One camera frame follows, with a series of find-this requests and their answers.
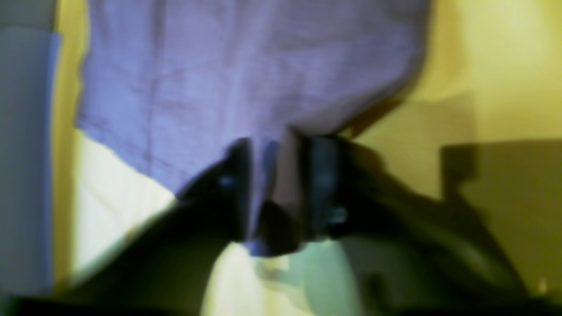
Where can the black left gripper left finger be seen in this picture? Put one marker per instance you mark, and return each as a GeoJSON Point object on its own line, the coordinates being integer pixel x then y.
{"type": "Point", "coordinates": [165, 270]}

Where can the brown T-shirt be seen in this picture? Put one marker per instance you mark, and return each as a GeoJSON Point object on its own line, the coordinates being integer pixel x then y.
{"type": "Point", "coordinates": [169, 85]}

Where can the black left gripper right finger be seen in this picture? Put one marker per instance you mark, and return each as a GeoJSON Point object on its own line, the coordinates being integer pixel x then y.
{"type": "Point", "coordinates": [411, 255]}

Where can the yellow tablecloth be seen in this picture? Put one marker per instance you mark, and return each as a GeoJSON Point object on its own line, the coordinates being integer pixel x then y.
{"type": "Point", "coordinates": [479, 125]}

